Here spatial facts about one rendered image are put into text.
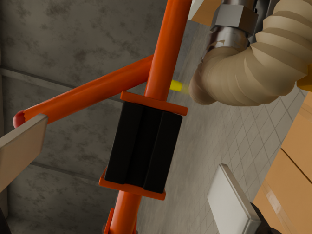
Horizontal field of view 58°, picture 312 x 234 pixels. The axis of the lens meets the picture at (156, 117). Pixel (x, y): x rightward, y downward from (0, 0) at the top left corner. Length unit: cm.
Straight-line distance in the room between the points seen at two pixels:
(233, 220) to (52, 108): 19
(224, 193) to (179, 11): 16
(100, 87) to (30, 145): 10
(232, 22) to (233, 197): 17
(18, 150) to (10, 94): 1291
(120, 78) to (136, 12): 965
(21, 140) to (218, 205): 13
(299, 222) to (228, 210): 101
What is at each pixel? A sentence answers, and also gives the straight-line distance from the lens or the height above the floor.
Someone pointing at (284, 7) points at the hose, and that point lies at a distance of 20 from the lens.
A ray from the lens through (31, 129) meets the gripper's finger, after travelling 19.
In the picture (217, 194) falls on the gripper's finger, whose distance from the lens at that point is 21.
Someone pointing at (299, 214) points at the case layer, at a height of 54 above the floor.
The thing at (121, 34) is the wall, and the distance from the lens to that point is 1023.
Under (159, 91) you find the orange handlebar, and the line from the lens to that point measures 25.
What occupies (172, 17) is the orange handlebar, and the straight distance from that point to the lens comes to 26.
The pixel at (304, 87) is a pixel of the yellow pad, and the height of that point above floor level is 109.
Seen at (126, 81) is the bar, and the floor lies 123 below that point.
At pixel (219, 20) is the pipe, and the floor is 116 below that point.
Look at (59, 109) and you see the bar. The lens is 28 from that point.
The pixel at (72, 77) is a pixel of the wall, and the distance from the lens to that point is 1146.
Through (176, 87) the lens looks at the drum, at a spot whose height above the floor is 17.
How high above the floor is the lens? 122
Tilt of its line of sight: 5 degrees down
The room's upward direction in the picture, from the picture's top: 74 degrees counter-clockwise
